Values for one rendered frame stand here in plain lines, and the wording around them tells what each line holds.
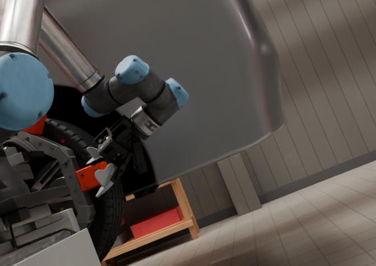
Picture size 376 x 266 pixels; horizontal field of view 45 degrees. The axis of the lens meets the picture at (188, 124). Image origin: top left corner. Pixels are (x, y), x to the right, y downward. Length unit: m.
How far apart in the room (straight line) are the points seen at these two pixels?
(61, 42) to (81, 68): 0.08
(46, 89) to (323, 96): 5.35
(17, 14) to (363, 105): 5.46
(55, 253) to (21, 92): 0.27
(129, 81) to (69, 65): 0.16
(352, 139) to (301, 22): 1.60
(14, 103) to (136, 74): 0.42
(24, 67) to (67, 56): 0.38
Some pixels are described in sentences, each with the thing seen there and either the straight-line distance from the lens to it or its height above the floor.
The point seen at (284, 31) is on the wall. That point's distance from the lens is 6.10.
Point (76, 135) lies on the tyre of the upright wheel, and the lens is 1.63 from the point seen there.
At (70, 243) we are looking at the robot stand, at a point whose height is 0.72.
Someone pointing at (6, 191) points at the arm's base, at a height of 0.84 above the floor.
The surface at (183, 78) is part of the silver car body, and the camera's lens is 1.84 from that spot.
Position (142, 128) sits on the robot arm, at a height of 0.90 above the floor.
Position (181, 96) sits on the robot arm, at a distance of 1.17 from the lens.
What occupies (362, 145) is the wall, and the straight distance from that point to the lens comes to 6.07.
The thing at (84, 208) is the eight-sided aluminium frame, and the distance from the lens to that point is 1.53.
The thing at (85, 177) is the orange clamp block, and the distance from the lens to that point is 1.52.
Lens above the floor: 0.75
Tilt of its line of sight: 5 degrees up
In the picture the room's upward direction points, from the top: 22 degrees counter-clockwise
